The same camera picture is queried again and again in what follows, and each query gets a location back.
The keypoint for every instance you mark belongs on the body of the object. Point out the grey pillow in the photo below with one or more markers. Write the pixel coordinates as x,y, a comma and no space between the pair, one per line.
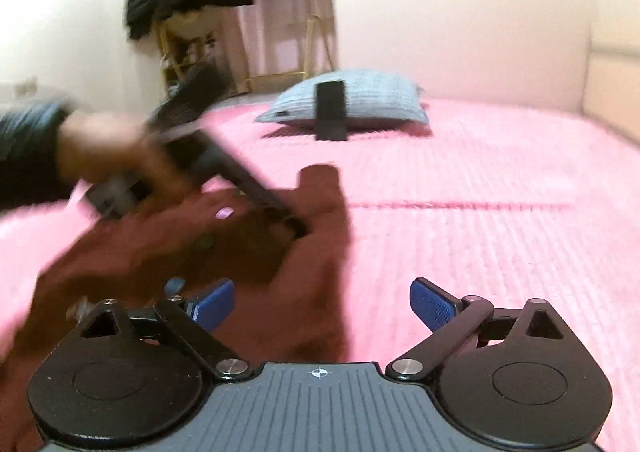
380,97

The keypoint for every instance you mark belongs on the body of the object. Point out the black rectangular device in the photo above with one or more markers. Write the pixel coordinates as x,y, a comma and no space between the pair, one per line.
331,107

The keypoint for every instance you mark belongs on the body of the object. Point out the person's left forearm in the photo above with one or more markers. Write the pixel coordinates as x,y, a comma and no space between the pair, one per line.
27,152

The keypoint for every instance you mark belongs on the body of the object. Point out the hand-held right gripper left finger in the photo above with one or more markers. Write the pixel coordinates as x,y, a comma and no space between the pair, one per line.
216,303

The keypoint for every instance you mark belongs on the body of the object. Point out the beige headboard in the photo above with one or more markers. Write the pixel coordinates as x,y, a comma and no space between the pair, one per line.
612,82

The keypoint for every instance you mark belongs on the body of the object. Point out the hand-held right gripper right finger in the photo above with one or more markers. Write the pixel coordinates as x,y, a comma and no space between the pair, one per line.
429,304

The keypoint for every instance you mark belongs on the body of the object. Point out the maroon garment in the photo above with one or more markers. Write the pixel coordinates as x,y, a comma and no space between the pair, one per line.
275,282

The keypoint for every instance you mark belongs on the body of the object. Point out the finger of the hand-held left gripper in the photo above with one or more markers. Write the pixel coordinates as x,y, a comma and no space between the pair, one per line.
260,197

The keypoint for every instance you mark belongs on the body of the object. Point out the person's left hand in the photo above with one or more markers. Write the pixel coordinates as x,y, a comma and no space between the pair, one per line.
100,142

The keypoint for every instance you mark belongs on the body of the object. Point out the pink ribbed blanket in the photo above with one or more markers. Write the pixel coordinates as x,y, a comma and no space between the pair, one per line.
475,232

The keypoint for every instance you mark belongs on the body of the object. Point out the wooden clothes rack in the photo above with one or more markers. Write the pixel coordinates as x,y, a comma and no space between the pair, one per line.
314,22

